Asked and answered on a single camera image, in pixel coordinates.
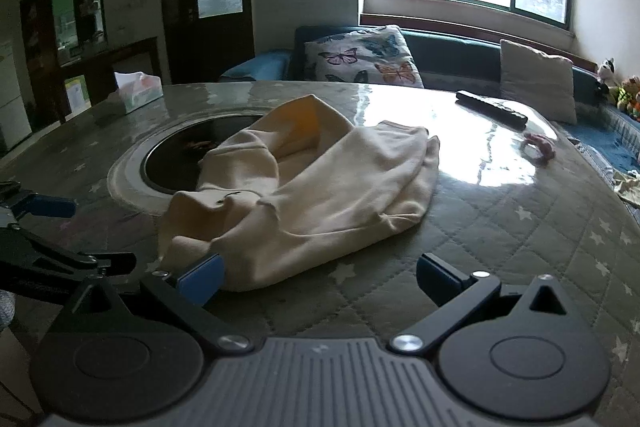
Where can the pink tape roll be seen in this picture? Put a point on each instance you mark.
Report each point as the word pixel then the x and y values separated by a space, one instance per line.
pixel 544 146

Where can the plain beige pillow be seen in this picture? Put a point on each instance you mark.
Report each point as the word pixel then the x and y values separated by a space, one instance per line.
pixel 537 79

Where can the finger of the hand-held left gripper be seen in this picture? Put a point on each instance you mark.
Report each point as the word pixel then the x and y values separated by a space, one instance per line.
pixel 50 208
pixel 75 264

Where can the blue blanket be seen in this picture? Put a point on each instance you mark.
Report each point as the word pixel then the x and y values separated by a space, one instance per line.
pixel 260 66

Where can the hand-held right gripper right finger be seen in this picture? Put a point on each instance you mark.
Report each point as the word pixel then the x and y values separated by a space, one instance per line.
pixel 440 279

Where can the dark wooden display cabinet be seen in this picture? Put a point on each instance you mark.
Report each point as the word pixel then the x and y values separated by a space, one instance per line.
pixel 95 72

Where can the butterfly print pillow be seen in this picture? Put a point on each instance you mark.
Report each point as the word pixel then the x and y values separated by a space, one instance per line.
pixel 360 57

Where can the black remote control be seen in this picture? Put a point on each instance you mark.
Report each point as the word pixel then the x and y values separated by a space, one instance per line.
pixel 492 108

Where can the pale patterned cloth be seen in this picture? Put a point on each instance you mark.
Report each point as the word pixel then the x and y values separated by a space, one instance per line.
pixel 627 187

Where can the cream knit garment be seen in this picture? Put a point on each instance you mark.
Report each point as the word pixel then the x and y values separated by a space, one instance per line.
pixel 325 197

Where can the round black inset cooktop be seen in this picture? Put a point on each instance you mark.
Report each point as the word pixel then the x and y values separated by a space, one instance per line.
pixel 170 162

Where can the orange plush toy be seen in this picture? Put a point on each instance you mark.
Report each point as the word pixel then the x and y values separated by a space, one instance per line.
pixel 635 109

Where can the blue quilted sofa cover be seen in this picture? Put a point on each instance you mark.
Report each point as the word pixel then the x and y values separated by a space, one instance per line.
pixel 610 137

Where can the dark teal sofa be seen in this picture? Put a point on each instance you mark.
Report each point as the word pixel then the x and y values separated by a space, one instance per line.
pixel 450 52

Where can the tissue box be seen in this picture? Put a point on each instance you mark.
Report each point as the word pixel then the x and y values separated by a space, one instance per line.
pixel 142 97

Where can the black and white cow plush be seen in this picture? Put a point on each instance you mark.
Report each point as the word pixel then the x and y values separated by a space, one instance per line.
pixel 606 74

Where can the white refrigerator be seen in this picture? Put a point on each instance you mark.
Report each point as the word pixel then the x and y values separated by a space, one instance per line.
pixel 12 107

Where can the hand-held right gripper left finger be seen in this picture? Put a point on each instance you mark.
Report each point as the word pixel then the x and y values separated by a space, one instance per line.
pixel 200 279

